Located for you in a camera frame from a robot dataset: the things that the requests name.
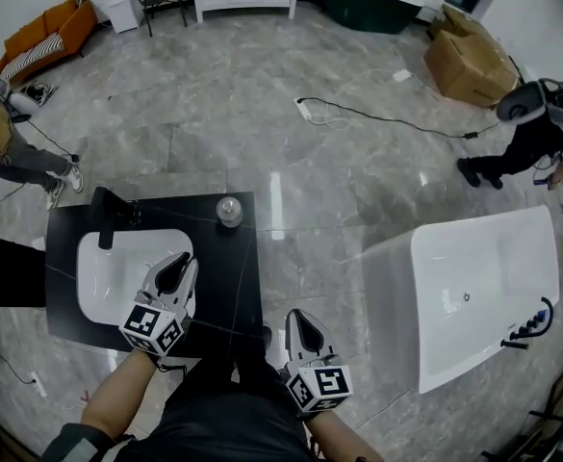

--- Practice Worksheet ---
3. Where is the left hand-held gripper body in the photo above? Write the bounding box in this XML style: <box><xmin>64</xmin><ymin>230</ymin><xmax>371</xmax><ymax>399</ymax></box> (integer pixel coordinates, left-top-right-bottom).
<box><xmin>118</xmin><ymin>286</ymin><xmax>196</xmax><ymax>357</ymax></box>

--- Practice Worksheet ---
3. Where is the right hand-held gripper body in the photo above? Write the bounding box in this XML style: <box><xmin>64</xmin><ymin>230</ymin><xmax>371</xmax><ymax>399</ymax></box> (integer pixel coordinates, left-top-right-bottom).
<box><xmin>285</xmin><ymin>353</ymin><xmax>354</xmax><ymax>414</ymax></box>

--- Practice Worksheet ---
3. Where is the person's right forearm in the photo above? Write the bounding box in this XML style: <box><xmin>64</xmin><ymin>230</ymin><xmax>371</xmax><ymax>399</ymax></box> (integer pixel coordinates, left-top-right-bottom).
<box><xmin>307</xmin><ymin>409</ymin><xmax>383</xmax><ymax>462</ymax></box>

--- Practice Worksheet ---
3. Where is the person's left forearm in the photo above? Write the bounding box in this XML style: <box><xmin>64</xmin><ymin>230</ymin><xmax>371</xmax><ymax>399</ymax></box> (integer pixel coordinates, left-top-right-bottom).
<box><xmin>79</xmin><ymin>348</ymin><xmax>160</xmax><ymax>445</ymax></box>

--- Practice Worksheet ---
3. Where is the black vanity with white sink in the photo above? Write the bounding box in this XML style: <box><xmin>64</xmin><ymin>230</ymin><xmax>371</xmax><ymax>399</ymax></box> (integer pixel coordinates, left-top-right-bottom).
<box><xmin>44</xmin><ymin>191</ymin><xmax>265</xmax><ymax>359</ymax></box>

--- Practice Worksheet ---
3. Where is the white sink basin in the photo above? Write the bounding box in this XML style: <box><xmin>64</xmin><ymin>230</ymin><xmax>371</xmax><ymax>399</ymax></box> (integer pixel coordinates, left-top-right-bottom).
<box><xmin>76</xmin><ymin>228</ymin><xmax>195</xmax><ymax>324</ymax></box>

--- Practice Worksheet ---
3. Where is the person's black clothing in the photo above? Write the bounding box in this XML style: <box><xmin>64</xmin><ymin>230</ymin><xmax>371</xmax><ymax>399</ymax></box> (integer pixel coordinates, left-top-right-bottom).
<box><xmin>39</xmin><ymin>353</ymin><xmax>316</xmax><ymax>462</ymax></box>

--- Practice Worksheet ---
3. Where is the black flat panel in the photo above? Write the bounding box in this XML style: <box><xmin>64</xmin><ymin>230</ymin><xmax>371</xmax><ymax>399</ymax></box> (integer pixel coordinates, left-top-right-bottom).
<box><xmin>0</xmin><ymin>230</ymin><xmax>47</xmax><ymax>309</ymax></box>

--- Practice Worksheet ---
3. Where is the white rectangular bathtub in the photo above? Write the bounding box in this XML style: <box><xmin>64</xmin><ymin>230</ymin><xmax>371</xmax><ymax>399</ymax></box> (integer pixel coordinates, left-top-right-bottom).
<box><xmin>362</xmin><ymin>204</ymin><xmax>561</xmax><ymax>395</ymax></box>

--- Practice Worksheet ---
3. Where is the pile of clothes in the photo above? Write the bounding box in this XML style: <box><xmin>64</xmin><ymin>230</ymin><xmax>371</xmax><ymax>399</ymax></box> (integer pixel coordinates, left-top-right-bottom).
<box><xmin>23</xmin><ymin>82</ymin><xmax>59</xmax><ymax>103</ymax></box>

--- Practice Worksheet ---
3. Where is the black curved bathtub faucet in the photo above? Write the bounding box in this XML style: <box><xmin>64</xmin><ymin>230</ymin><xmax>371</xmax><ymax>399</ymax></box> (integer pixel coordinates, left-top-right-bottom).
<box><xmin>499</xmin><ymin>295</ymin><xmax>555</xmax><ymax>350</ymax></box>

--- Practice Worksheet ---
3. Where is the striped cushion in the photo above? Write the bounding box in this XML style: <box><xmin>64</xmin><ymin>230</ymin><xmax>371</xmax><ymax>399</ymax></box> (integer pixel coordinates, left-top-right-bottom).
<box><xmin>0</xmin><ymin>32</ymin><xmax>65</xmax><ymax>80</ymax></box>

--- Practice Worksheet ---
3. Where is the orange sofa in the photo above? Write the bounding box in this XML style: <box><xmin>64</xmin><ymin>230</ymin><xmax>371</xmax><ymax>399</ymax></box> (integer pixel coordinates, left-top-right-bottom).
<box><xmin>0</xmin><ymin>0</ymin><xmax>100</xmax><ymax>85</ymax></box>

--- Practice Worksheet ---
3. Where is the white water dispenser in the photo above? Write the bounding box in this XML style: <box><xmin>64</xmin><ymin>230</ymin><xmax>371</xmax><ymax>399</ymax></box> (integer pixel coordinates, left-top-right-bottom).
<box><xmin>98</xmin><ymin>0</ymin><xmax>140</xmax><ymax>35</ymax></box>

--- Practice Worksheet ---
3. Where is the large cardboard box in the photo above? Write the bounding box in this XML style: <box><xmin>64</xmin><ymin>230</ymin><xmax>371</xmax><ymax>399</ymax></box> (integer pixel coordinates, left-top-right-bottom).
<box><xmin>423</xmin><ymin>3</ymin><xmax>521</xmax><ymax>108</ymax></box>

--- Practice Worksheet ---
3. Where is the dark green oval bathtub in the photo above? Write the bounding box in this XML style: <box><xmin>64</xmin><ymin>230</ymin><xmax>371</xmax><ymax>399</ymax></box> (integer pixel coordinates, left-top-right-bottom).
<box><xmin>315</xmin><ymin>0</ymin><xmax>429</xmax><ymax>36</ymax></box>

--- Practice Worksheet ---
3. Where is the black floor cable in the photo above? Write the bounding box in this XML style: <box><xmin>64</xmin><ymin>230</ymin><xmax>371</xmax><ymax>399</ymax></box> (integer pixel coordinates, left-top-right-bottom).
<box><xmin>297</xmin><ymin>96</ymin><xmax>503</xmax><ymax>140</ymax></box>

